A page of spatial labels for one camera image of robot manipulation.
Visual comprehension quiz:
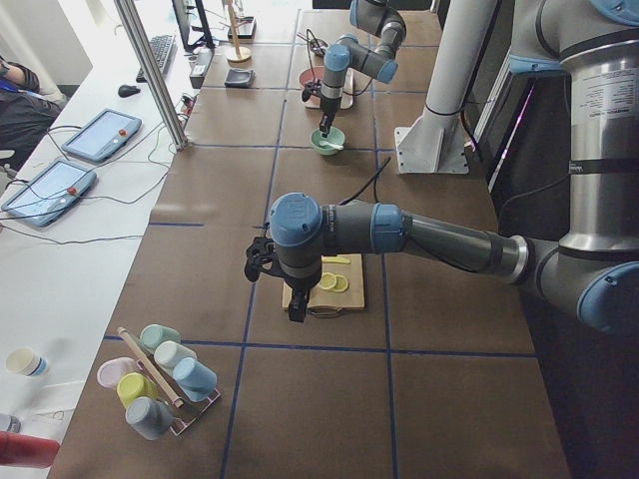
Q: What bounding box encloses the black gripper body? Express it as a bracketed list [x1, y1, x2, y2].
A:
[285, 272, 320, 304]
[320, 96, 340, 121]

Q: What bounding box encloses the white plastic spoon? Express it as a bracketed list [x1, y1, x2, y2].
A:
[319, 141, 343, 151]

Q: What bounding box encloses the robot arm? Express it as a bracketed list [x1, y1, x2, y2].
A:
[319, 1, 406, 138]
[245, 1, 638, 334]

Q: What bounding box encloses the green bowl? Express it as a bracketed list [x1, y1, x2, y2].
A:
[311, 127, 345, 156]

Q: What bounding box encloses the pink bowl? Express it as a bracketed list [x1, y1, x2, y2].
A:
[299, 67, 323, 108]

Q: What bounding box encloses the metal ice scoop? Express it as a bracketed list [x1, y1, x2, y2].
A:
[297, 32, 328, 57]

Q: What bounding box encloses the cream plastic tray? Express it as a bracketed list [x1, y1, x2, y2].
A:
[304, 68, 356, 111]

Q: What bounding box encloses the upper lemon slice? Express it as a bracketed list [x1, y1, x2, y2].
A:
[318, 271, 340, 291]

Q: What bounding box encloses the lemon slice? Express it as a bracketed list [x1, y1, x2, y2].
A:
[318, 271, 340, 291]
[332, 274, 349, 293]

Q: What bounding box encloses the lower lemon slice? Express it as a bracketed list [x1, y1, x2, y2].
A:
[332, 274, 349, 293]

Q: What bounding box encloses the yellow plastic knife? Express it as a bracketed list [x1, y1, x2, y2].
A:
[321, 255, 351, 264]

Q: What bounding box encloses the grey folded cloth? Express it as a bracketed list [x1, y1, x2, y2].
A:
[224, 68, 256, 89]

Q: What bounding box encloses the wooden stand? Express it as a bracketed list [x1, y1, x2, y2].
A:
[224, 0, 252, 64]

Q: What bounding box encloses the black framed tray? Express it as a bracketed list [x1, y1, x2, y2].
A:
[235, 16, 257, 40]

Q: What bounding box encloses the blue cup on rack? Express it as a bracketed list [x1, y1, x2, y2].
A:
[173, 357, 218, 402]

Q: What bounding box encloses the white cup on rack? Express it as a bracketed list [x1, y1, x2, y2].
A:
[154, 340, 198, 375]

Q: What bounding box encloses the green cup on rack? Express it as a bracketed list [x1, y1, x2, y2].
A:
[139, 323, 182, 352]

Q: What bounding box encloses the black monitor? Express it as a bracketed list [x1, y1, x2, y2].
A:
[172, 0, 215, 53]

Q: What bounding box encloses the black keyboard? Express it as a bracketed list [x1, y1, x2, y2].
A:
[149, 34, 176, 76]

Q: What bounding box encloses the yellow cup on rack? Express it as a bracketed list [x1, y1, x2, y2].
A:
[116, 372, 159, 408]

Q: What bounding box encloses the grey cup on rack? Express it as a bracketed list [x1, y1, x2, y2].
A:
[125, 396, 174, 440]

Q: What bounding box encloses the pink cup on rack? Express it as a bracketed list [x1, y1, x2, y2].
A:
[96, 356, 138, 389]

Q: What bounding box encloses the black computer mouse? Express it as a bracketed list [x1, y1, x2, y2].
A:
[118, 85, 141, 98]

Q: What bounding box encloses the far teach pendant tablet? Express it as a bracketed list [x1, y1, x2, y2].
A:
[61, 109, 142, 164]

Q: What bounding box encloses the teach pendant tablet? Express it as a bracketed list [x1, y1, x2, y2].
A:
[1, 158, 98, 228]
[61, 109, 142, 164]

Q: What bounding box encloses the near teach pendant tablet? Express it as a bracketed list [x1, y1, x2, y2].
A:
[1, 158, 98, 228]

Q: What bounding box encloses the paper cup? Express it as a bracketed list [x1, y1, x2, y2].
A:
[5, 346, 49, 377]

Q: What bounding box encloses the seated person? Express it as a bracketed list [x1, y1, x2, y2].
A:
[0, 57, 67, 171]

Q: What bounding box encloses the red bottle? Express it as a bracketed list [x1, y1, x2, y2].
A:
[1, 431, 60, 469]

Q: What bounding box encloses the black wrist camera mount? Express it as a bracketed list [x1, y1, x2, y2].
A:
[244, 237, 284, 282]

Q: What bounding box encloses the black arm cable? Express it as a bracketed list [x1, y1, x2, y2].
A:
[338, 156, 393, 206]
[305, 28, 330, 89]

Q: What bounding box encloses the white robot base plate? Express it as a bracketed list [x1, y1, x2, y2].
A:
[394, 127, 469, 175]

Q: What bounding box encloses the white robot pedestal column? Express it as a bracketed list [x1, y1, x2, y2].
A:
[422, 0, 505, 117]

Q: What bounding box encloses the white wire rack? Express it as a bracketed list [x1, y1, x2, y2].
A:
[165, 388, 221, 436]

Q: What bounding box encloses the wooden rack handle bar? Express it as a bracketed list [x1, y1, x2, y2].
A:
[117, 327, 185, 408]

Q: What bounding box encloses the aluminium frame post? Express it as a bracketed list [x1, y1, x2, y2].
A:
[114, 0, 188, 152]

